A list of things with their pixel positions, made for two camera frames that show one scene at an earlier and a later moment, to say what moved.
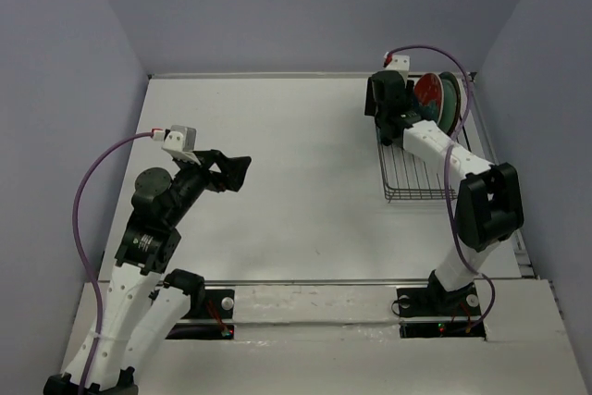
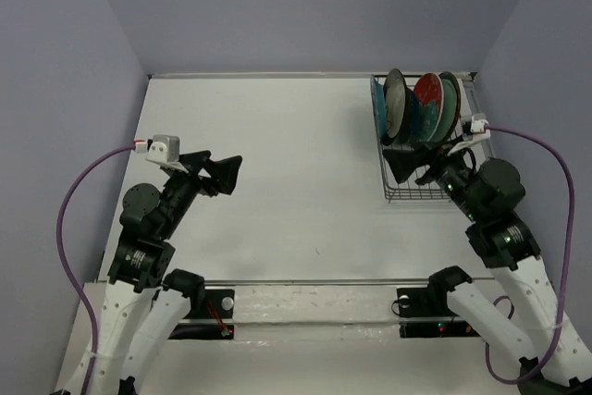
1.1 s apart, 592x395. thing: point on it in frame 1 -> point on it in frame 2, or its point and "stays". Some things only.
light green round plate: [449, 112] stays
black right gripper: [373, 105] -> [402, 161]
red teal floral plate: [429, 95] stays
